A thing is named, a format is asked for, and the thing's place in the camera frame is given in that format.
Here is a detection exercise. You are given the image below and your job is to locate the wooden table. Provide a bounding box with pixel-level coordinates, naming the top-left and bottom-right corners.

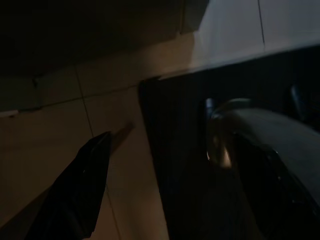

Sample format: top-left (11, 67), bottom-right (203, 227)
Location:
top-left (111, 123), bottom-right (137, 153)

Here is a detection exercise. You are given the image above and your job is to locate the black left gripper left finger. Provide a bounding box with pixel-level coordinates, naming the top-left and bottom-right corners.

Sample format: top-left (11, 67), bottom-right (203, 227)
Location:
top-left (24, 131), bottom-right (113, 240)

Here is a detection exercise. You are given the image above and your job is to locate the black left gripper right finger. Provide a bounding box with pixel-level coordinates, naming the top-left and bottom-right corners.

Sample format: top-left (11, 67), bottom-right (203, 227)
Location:
top-left (234, 132), bottom-right (320, 240)

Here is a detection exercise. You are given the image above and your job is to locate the black floor mat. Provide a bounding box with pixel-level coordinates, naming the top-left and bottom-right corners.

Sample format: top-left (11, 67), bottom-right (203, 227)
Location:
top-left (138, 43), bottom-right (320, 240)

